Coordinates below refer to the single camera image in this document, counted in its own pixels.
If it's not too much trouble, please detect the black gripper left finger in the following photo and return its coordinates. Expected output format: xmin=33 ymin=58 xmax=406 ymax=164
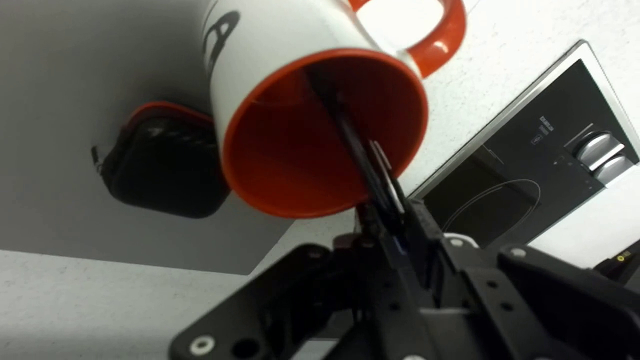
xmin=167 ymin=203 xmax=440 ymax=360

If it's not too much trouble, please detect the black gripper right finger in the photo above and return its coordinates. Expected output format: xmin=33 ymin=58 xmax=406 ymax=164
xmin=406 ymin=200 xmax=640 ymax=360

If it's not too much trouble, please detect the black red-trimmed pouch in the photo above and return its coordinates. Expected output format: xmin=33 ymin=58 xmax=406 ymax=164
xmin=89 ymin=101 xmax=230 ymax=218

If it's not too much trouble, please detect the dark blue pen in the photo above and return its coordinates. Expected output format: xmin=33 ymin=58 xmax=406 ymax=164
xmin=306 ymin=64 xmax=421 ymax=268

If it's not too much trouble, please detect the white and orange mug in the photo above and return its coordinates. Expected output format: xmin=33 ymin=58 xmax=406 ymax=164
xmin=200 ymin=0 xmax=465 ymax=218

